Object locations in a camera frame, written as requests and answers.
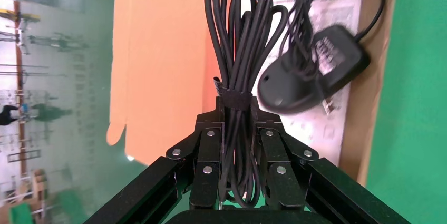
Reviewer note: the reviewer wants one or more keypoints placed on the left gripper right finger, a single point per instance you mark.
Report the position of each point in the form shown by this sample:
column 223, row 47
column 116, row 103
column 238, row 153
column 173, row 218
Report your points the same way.
column 276, row 156

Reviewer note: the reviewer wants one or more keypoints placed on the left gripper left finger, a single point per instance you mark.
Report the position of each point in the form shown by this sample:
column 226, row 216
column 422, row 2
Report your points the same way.
column 207, row 152

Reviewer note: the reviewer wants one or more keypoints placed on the brown cardboard box open lid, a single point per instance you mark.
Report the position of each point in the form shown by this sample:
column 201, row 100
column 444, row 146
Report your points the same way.
column 157, row 58

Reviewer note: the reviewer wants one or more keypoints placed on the white printed paper sheet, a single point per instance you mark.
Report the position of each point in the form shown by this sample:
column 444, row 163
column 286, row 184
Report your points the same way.
column 314, row 135

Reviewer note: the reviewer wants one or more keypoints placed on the green table mat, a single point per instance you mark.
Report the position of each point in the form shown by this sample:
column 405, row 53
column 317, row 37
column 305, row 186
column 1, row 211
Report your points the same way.
column 412, row 93

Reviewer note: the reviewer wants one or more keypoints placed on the person in dark clothes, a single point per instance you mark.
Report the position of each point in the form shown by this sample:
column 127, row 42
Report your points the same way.
column 7, row 114

